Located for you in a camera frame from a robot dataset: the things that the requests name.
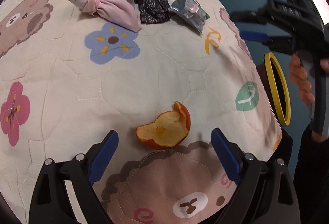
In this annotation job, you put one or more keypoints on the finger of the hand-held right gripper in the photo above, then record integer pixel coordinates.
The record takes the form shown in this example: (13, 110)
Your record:
(246, 16)
(254, 36)

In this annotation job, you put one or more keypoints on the knotted pink grey cloth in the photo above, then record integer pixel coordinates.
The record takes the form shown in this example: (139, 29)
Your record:
(113, 8)

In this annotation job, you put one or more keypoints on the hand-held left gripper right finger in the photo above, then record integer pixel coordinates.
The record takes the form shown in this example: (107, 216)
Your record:
(226, 157)

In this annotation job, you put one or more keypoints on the person's right forearm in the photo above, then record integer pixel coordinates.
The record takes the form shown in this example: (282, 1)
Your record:
(311, 175)

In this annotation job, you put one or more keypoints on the person's right hand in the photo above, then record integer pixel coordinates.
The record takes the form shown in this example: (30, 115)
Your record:
(300, 80)

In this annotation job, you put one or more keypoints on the green silver snack packet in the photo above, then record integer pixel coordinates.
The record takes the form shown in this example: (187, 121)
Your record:
(190, 13)

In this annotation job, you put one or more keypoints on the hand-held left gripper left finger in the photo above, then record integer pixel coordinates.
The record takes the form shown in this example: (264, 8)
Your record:
(102, 157)

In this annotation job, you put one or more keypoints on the printed bear blanket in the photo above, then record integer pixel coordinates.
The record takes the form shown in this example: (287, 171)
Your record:
(154, 72)

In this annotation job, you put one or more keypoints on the orange peel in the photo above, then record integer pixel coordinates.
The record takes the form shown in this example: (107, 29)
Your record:
(164, 134)

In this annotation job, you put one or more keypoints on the yellow rimmed waste bin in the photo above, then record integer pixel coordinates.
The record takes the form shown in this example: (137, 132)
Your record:
(279, 93)

